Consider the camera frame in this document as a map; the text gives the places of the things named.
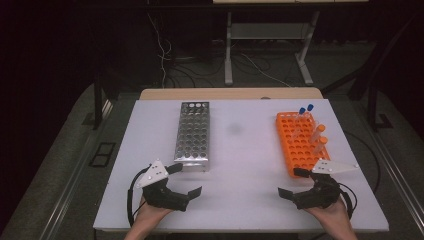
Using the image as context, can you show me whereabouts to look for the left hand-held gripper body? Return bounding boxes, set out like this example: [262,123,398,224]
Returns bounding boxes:
[136,159,190,213]

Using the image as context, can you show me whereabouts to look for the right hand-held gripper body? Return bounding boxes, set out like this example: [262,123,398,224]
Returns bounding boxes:
[293,159,360,210]

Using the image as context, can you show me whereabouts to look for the orange plastic test tube rack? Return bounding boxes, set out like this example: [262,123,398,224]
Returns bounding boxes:
[275,111,331,179]

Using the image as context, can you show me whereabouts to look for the silver metal test tube rack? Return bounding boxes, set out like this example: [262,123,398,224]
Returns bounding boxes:
[173,101,211,173]

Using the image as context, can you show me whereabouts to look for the orange-capped clear test tube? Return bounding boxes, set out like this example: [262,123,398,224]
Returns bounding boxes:
[309,124,326,145]
[312,135,329,157]

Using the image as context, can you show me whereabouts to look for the blue-capped clear test tube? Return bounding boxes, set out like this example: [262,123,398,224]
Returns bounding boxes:
[292,107,307,139]
[303,103,315,125]

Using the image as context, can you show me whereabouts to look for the person's left hand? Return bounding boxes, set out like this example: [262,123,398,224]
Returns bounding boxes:
[131,196,174,234]

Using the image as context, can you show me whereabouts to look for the person's right hand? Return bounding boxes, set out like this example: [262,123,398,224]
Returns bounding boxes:
[304,196,353,234]

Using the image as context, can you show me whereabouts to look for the light wooden table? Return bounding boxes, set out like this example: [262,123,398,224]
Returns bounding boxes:
[139,87,324,101]

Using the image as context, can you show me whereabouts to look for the black metal stand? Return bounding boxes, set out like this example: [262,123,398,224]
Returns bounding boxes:
[321,13,424,133]

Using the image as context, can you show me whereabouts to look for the left hand-held gripper black cable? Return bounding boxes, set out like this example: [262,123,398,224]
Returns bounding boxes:
[126,166,152,228]

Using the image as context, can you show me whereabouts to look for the black rectangular floor frame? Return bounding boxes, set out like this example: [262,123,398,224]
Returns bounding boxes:
[88,142,117,168]

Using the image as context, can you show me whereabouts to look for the metal floor rail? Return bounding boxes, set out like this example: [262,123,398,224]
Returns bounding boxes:
[366,128,424,231]
[39,99,114,240]

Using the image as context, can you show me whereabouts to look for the black floor cables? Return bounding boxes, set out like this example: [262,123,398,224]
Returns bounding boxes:
[164,56,231,88]

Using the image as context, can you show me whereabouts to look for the white floor cable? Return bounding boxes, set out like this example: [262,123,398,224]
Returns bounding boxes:
[239,53,293,88]

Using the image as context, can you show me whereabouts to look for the thin white hanging cable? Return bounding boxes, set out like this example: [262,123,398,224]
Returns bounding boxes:
[146,13,173,88]

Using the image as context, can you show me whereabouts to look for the grey metal desk frame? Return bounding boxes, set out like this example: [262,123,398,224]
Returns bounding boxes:
[213,0,369,87]

